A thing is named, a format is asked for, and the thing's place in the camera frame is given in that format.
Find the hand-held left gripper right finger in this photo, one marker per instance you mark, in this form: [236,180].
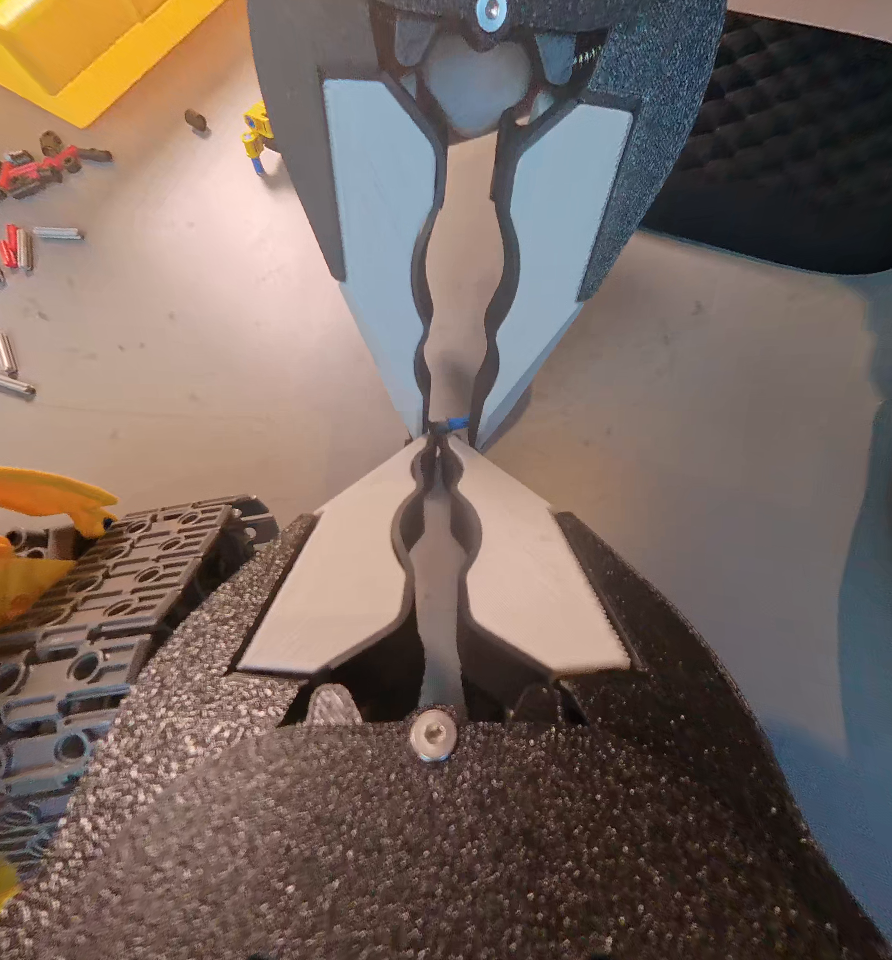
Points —
[544,585]

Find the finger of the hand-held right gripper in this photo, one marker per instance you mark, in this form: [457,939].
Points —
[378,195]
[566,210]

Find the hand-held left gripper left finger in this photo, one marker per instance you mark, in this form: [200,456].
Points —
[333,585]

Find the small blue pin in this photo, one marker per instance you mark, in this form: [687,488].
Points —
[449,426]

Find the grey desk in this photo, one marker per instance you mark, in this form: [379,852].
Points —
[716,450]

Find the small yellow block assembly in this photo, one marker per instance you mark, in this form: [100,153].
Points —
[255,132]

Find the small black piece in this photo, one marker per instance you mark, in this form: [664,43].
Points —
[195,117]

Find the large yellow bin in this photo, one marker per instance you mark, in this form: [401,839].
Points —
[71,45]

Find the yellow toy tracked robot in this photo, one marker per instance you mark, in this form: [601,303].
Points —
[56,645]

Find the pile of small building pieces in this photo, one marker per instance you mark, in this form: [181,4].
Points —
[26,195]

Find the grey metal axle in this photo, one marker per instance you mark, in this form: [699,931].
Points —
[3,353]
[8,386]

